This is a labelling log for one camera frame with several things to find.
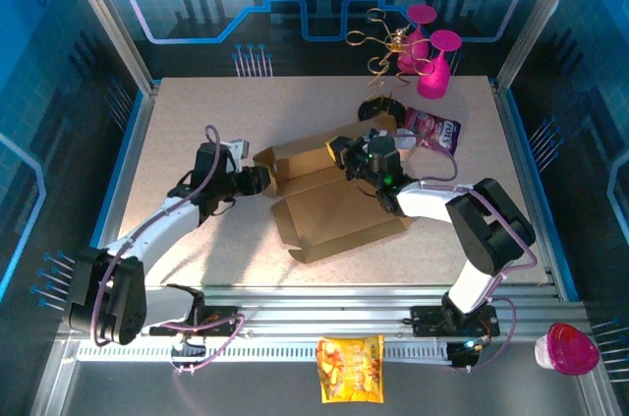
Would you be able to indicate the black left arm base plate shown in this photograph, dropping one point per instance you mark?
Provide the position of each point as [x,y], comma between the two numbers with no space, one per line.
[221,317]

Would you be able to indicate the aluminium frame post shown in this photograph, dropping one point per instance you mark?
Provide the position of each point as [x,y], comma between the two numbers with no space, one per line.
[103,17]
[535,13]

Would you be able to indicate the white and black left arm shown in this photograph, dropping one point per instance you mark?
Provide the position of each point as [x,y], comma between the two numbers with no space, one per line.
[157,224]

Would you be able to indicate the pink plastic cup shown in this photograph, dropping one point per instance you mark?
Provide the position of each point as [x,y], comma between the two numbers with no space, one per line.
[570,349]

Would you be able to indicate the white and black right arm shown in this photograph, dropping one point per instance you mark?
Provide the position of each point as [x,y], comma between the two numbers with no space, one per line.
[491,224]

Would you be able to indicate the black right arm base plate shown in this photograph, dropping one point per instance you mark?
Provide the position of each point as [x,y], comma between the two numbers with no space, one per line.
[427,320]

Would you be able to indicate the yellow chips bag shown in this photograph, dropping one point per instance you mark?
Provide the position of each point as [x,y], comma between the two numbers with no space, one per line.
[350,369]

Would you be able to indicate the purple snack packet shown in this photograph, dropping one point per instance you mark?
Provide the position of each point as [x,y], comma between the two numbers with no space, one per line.
[437,133]

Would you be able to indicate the brown cardboard paper box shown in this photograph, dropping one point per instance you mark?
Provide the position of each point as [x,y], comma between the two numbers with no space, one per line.
[334,219]

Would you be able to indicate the aluminium front rail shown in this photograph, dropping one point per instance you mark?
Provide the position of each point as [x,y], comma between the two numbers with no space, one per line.
[319,308]

